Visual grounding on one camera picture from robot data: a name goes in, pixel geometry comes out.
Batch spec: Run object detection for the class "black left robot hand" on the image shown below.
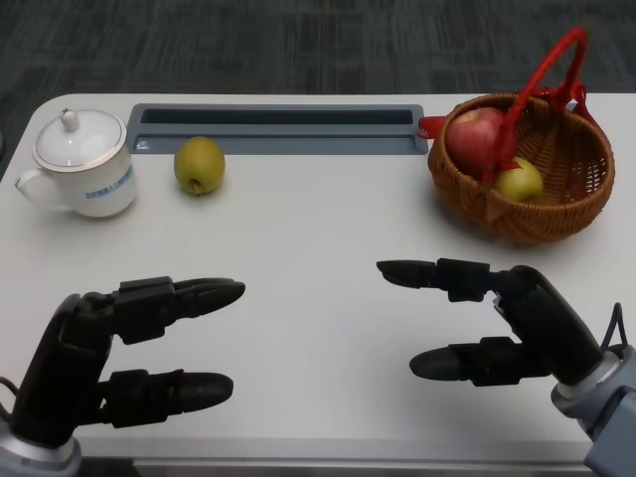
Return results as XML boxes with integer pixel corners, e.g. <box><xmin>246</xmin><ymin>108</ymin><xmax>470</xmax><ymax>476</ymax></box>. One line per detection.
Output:
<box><xmin>9</xmin><ymin>276</ymin><xmax>247</xmax><ymax>446</ymax></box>

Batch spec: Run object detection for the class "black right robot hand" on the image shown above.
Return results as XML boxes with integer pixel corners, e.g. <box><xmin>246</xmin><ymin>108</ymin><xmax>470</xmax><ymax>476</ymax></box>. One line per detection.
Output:
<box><xmin>376</xmin><ymin>257</ymin><xmax>608</xmax><ymax>397</ymax></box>

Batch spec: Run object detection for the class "brown wicker basket red handle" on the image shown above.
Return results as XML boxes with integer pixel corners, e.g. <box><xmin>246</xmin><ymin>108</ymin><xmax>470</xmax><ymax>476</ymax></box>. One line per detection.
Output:
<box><xmin>426</xmin><ymin>28</ymin><xmax>616</xmax><ymax>245</ymax></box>

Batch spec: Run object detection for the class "red apple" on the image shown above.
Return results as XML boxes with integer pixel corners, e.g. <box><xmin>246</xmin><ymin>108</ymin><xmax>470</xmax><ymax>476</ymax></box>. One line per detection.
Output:
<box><xmin>444</xmin><ymin>106</ymin><xmax>513</xmax><ymax>175</ymax></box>

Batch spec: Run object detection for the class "green pear without stem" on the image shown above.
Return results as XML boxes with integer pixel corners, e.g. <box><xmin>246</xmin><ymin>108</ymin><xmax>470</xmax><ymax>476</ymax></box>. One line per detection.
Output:
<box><xmin>491</xmin><ymin>156</ymin><xmax>545</xmax><ymax>203</ymax></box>

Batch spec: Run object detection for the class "white ceramic mug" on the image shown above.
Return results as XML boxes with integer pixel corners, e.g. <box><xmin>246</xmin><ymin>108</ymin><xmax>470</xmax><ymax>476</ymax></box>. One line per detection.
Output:
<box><xmin>13</xmin><ymin>143</ymin><xmax>137</xmax><ymax>219</ymax></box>

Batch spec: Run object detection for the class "white mug lid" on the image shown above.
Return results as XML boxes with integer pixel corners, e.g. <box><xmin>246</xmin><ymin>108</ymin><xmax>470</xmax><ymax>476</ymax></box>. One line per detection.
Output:
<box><xmin>32</xmin><ymin>107</ymin><xmax>128</xmax><ymax>171</ymax></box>

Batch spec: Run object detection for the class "red ribbon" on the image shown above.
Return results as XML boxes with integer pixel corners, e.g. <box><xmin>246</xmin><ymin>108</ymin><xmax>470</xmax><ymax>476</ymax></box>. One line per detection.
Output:
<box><xmin>416</xmin><ymin>114</ymin><xmax>451</xmax><ymax>140</ymax></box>

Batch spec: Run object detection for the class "green pear with stem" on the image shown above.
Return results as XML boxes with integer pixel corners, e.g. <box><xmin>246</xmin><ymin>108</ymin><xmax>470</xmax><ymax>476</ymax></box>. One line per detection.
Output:
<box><xmin>173</xmin><ymin>135</ymin><xmax>227</xmax><ymax>197</ymax></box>

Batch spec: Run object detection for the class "grey recessed pen tray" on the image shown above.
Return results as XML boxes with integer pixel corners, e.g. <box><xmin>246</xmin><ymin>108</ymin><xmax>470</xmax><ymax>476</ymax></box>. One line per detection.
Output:
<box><xmin>126</xmin><ymin>102</ymin><xmax>429</xmax><ymax>154</ymax></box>

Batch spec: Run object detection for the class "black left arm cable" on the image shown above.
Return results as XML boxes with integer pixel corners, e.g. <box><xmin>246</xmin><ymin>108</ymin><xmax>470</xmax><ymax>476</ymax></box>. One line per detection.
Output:
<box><xmin>0</xmin><ymin>377</ymin><xmax>16</xmax><ymax>423</ymax></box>

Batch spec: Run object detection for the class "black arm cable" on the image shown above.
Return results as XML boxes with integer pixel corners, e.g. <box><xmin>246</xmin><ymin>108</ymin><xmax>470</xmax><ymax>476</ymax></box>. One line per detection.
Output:
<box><xmin>0</xmin><ymin>377</ymin><xmax>16</xmax><ymax>423</ymax></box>
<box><xmin>598</xmin><ymin>302</ymin><xmax>630</xmax><ymax>357</ymax></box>

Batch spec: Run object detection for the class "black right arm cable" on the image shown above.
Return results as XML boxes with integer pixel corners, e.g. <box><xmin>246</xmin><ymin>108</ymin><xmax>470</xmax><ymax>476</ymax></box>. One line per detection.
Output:
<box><xmin>598</xmin><ymin>302</ymin><xmax>630</xmax><ymax>357</ymax></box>

